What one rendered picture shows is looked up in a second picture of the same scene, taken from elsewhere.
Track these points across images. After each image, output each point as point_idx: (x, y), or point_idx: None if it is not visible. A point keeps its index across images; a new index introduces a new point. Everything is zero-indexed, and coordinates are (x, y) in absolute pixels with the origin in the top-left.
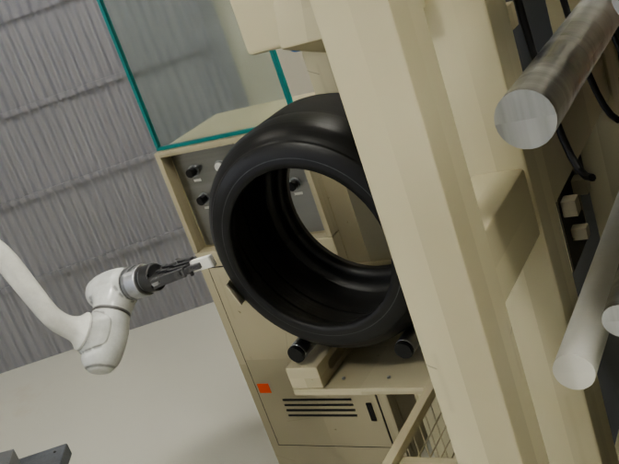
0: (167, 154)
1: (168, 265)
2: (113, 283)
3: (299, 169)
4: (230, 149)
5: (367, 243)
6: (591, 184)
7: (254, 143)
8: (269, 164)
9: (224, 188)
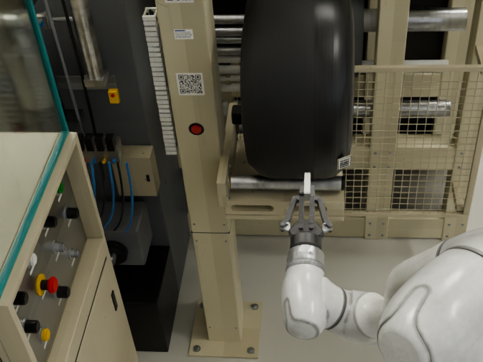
0: (17, 288)
1: (302, 220)
2: (321, 274)
3: (66, 192)
4: (330, 35)
5: (220, 142)
6: None
7: (345, 12)
8: (353, 20)
9: (352, 61)
